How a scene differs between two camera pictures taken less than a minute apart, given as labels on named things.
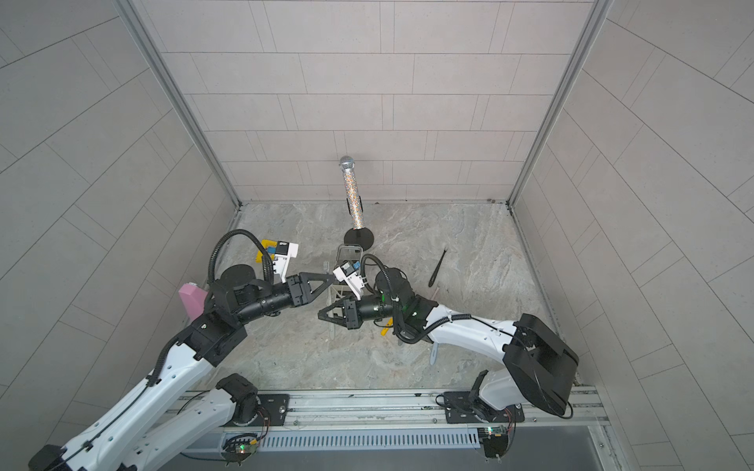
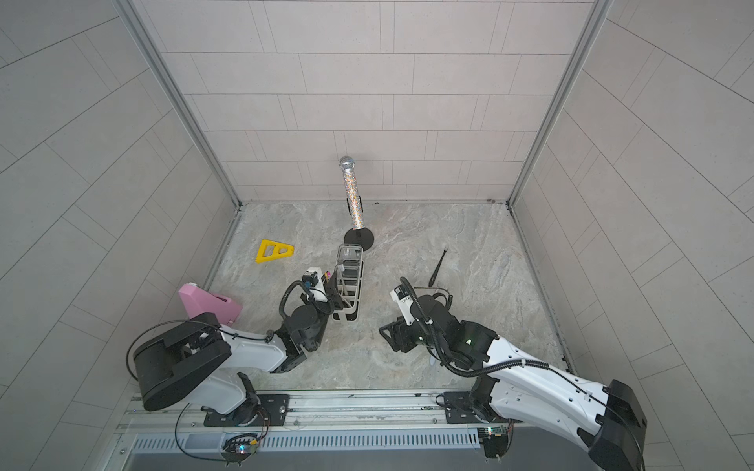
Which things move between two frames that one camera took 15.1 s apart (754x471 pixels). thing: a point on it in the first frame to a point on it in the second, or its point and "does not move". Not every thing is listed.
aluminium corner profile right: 597,18 does not move
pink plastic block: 193,299 does not move
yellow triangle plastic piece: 265,243 does not move
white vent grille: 317,439 does not move
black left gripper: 299,283 to 335,298
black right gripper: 352,311 to 399,328
